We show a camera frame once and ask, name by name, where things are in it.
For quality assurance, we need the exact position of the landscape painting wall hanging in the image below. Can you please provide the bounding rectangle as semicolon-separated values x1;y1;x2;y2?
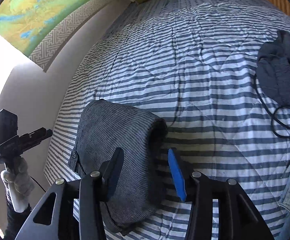
0;0;120;73

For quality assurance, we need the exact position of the person's left hand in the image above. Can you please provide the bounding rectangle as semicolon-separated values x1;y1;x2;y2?
0;157;35;199

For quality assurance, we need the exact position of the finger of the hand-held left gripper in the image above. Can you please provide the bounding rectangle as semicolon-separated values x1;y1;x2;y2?
17;127;53;152

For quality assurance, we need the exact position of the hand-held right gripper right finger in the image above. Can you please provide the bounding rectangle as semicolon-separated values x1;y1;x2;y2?
168;148;275;240

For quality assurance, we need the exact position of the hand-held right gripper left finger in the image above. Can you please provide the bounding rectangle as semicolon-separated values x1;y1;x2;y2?
15;147;124;240

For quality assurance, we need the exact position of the grey tweed jacket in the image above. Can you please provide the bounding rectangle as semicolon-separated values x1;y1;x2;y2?
67;99;168;235

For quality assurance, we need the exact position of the black cord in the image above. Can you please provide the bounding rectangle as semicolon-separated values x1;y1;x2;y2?
254;74;290;170

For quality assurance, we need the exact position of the blue white striped bed quilt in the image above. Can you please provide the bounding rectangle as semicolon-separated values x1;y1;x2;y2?
43;0;290;240

